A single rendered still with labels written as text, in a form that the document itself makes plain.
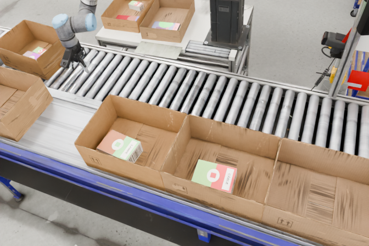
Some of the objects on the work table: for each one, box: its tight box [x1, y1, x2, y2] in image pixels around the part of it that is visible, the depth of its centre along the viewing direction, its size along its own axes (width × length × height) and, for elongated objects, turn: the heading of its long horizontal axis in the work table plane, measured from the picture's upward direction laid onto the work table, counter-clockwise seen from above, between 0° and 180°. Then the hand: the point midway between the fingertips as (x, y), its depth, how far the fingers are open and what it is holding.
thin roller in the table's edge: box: [187, 46, 230, 55], centre depth 210 cm, size 2×28×2 cm, turn 75°
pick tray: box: [139, 0, 195, 43], centre depth 227 cm, size 28×38×10 cm
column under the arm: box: [203, 0, 251, 51], centre depth 204 cm, size 26×26×33 cm
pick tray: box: [100, 0, 158, 33], centre depth 238 cm, size 28×38×10 cm
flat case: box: [116, 15, 139, 22], centre depth 235 cm, size 14×19×2 cm
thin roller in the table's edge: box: [188, 43, 231, 53], centre depth 212 cm, size 2×28×2 cm, turn 75°
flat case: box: [152, 21, 181, 30], centre depth 223 cm, size 14×19×2 cm
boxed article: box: [128, 0, 144, 12], centre depth 245 cm, size 6×10×5 cm, turn 63°
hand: (79, 71), depth 199 cm, fingers open, 10 cm apart
